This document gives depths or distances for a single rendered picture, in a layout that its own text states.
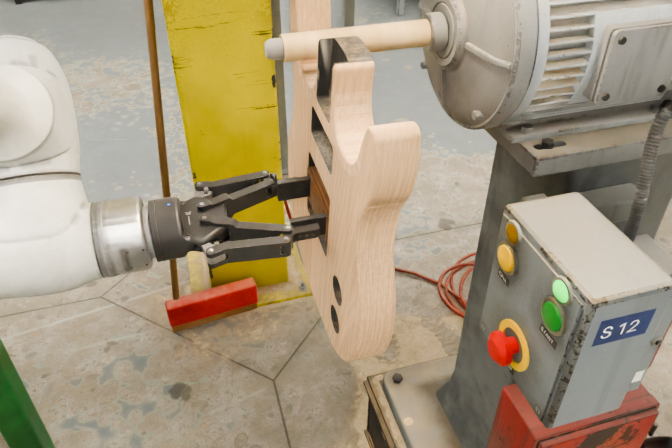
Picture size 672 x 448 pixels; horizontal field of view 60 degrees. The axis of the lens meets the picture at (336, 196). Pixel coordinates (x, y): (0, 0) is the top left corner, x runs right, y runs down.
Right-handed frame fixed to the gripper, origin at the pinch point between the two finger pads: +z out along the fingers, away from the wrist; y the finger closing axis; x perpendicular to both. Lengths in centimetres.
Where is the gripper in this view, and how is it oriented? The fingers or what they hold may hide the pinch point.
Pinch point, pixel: (314, 204)
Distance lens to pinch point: 74.8
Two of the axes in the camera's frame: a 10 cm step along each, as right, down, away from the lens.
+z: 9.6, -1.6, 2.4
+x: 0.4, -7.6, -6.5
